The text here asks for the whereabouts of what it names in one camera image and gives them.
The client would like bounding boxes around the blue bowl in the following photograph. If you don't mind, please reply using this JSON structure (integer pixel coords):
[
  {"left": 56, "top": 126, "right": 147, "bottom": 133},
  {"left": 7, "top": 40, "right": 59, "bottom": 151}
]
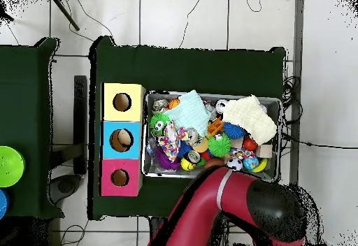
[{"left": 0, "top": 188, "right": 10, "bottom": 220}]

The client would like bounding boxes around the green spiky googly-eyed ball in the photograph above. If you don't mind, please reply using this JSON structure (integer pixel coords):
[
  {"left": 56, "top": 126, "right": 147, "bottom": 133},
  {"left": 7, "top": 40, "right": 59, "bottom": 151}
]
[
  {"left": 207, "top": 132, "right": 232, "bottom": 158},
  {"left": 149, "top": 113, "right": 172, "bottom": 136}
]

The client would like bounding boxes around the wooden box with three holes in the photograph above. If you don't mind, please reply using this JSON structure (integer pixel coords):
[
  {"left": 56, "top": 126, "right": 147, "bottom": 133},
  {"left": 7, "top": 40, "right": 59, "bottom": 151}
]
[{"left": 99, "top": 82, "right": 147, "bottom": 197}]

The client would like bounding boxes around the mint knitted cloth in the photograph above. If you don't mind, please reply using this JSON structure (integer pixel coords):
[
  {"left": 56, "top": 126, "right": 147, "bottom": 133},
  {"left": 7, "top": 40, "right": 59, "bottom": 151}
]
[{"left": 164, "top": 89, "right": 212, "bottom": 138}]

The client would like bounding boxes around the grey round stand base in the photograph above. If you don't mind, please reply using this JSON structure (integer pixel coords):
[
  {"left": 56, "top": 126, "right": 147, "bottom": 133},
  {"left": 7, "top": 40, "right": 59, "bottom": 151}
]
[{"left": 48, "top": 173, "right": 83, "bottom": 205}]

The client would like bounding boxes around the black floor cable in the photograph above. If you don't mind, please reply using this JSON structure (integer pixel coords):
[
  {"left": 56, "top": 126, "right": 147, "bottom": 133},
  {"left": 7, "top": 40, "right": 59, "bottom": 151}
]
[{"left": 280, "top": 132, "right": 358, "bottom": 150}]

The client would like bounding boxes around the black upright stand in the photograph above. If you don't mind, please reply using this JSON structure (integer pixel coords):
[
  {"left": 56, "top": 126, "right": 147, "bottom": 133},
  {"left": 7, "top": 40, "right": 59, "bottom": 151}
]
[{"left": 73, "top": 75, "right": 88, "bottom": 175}]

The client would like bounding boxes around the blue spiky ball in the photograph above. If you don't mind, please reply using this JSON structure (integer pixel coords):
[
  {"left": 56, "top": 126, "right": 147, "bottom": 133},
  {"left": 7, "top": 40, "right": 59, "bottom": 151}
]
[{"left": 222, "top": 122, "right": 248, "bottom": 140}]

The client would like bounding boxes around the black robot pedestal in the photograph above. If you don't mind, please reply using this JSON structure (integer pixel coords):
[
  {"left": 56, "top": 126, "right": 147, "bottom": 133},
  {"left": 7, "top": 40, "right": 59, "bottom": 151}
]
[{"left": 148, "top": 217, "right": 170, "bottom": 243}]

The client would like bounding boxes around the dark green side tablecloth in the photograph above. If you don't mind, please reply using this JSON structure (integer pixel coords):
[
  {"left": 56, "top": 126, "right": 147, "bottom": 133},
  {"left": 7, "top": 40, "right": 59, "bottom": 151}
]
[{"left": 0, "top": 36, "right": 65, "bottom": 219}]

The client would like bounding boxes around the clear mesh bin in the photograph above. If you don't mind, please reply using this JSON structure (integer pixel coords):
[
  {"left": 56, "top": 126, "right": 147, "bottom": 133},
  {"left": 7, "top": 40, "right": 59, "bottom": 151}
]
[{"left": 141, "top": 89, "right": 282, "bottom": 183}]

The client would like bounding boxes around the black cable bundle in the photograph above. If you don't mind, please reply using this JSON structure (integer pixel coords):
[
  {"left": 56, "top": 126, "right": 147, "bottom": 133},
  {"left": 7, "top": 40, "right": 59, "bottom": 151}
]
[{"left": 282, "top": 75, "right": 303, "bottom": 125}]

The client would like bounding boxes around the purple spiky ball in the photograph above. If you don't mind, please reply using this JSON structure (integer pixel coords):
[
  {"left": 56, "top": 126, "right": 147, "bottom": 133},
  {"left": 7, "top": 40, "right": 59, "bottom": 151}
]
[{"left": 153, "top": 147, "right": 180, "bottom": 171}]

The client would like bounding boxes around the small soccer ball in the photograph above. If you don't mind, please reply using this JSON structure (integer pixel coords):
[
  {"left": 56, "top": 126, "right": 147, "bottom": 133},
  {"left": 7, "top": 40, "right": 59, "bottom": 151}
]
[{"left": 226, "top": 157, "right": 243, "bottom": 172}]

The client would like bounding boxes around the silver drink can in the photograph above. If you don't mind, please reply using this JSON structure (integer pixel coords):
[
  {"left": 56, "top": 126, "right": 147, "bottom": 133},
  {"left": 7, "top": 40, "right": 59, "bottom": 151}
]
[{"left": 185, "top": 127, "right": 202, "bottom": 146}]

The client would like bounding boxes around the small brown football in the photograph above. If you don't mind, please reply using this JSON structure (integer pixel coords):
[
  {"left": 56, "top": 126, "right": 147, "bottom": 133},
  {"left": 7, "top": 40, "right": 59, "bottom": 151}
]
[{"left": 203, "top": 157, "right": 226, "bottom": 170}]

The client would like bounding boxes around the green bowl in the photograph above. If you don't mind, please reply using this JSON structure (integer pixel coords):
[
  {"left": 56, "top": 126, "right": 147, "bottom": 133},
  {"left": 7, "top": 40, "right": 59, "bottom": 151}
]
[{"left": 0, "top": 145, "right": 26, "bottom": 188}]

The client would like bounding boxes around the colourful dotted cloth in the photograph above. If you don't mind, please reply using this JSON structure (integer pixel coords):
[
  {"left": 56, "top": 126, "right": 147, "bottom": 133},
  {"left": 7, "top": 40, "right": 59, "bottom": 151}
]
[{"left": 157, "top": 120, "right": 190, "bottom": 162}]

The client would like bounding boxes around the cream knitted cloth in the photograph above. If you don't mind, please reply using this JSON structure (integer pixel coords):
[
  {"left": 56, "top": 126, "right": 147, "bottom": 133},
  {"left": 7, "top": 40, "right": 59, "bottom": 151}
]
[{"left": 222, "top": 94, "right": 278, "bottom": 146}]

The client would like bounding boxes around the black tripod leg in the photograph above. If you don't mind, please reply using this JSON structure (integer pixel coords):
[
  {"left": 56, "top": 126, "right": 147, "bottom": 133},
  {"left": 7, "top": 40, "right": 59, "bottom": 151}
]
[
  {"left": 0, "top": 7, "right": 14, "bottom": 23},
  {"left": 50, "top": 0, "right": 80, "bottom": 31}
]

